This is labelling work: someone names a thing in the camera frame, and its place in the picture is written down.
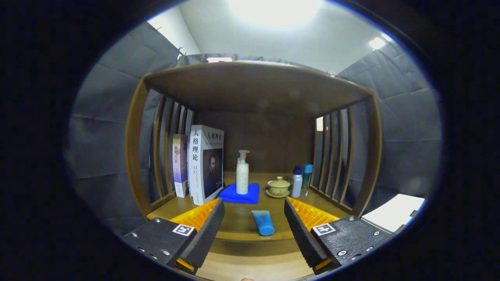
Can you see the wooden cabinet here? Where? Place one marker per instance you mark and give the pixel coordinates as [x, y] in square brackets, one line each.
[254, 89]

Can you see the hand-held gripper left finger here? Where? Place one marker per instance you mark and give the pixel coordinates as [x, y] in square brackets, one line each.
[207, 230]

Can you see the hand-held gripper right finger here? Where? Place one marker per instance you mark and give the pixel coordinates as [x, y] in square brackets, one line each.
[300, 230]

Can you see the large ceiling light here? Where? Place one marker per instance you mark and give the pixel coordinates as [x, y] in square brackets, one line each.
[277, 9]

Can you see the white book with portrait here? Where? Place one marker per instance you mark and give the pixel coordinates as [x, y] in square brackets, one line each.
[199, 168]

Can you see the small ceiling light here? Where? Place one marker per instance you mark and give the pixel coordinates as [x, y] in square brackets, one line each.
[377, 43]

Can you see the white pump bottle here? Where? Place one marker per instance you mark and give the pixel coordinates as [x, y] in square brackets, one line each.
[242, 179]

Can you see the wooden countertop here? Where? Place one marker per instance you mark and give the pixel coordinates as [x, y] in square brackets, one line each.
[242, 218]

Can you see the black backdrop cloth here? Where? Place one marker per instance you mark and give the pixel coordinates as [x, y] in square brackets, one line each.
[109, 117]

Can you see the white bottle with blue cap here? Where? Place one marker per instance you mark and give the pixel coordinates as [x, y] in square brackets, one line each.
[297, 183]

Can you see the teal bottle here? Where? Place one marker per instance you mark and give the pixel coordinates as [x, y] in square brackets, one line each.
[307, 175]

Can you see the purple book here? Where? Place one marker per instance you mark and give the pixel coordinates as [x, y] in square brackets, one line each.
[179, 164]

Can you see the beige lidded teacup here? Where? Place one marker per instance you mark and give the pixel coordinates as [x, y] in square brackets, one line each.
[278, 187]

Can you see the blue folded cloth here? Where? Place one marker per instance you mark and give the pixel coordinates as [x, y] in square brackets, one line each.
[234, 197]

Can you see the blue tube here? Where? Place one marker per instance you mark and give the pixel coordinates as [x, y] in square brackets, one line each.
[263, 222]

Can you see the white box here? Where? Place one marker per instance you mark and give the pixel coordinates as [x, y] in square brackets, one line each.
[390, 212]

